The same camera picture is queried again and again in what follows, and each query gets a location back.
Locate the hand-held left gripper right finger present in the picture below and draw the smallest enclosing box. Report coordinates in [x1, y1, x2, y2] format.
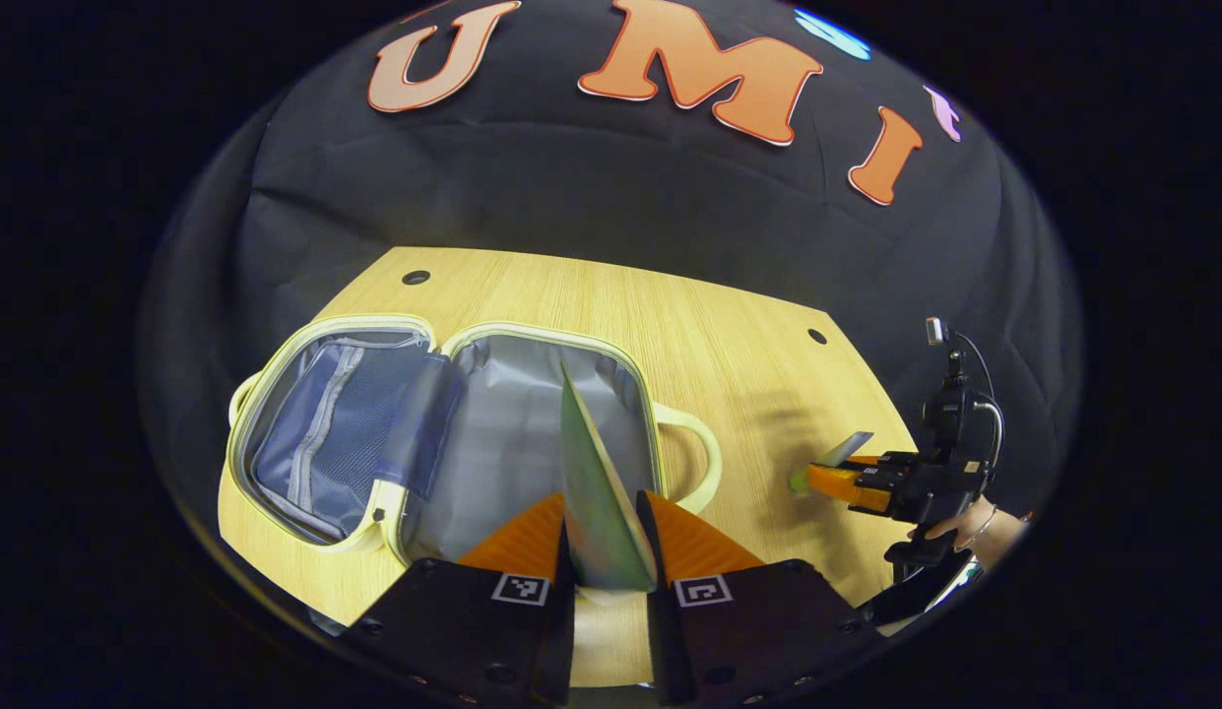
[635, 489, 889, 708]

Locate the pale green suitcase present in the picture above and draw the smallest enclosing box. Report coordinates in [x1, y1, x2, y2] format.
[222, 313, 723, 592]

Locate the green and white tube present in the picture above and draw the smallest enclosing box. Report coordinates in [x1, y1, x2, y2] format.
[790, 430, 875, 491]

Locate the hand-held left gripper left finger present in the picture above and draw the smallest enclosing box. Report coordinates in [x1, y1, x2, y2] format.
[338, 490, 578, 708]

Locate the white tube with barcode label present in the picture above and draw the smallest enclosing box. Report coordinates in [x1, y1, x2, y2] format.
[558, 359, 661, 594]

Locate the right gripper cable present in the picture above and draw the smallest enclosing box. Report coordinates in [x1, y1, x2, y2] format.
[950, 330, 1007, 483]

